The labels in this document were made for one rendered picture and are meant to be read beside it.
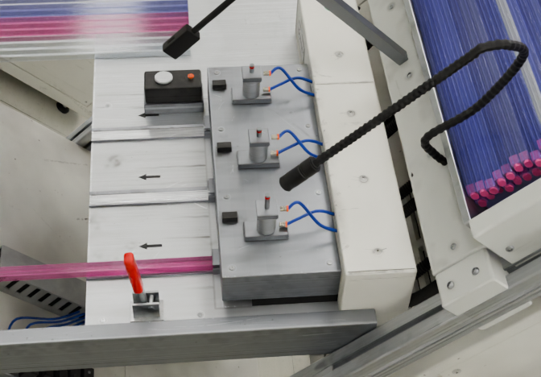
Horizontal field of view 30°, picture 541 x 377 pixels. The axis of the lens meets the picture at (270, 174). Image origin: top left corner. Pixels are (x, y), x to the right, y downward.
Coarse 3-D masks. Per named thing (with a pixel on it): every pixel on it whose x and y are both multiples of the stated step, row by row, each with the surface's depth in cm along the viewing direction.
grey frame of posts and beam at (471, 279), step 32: (384, 0) 135; (384, 32) 132; (384, 64) 129; (416, 64) 125; (416, 128) 120; (416, 160) 117; (416, 192) 115; (448, 192) 112; (448, 224) 110; (448, 256) 108; (480, 256) 105; (448, 288) 106; (480, 288) 104; (512, 288) 104; (416, 320) 112; (448, 320) 108; (480, 320) 108; (352, 352) 116; (384, 352) 112; (416, 352) 112
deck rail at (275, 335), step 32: (192, 320) 114; (224, 320) 114; (256, 320) 114; (288, 320) 114; (320, 320) 114; (352, 320) 114; (0, 352) 112; (32, 352) 112; (64, 352) 113; (96, 352) 114; (128, 352) 114; (160, 352) 115; (192, 352) 116; (224, 352) 116; (256, 352) 117; (288, 352) 117; (320, 352) 118
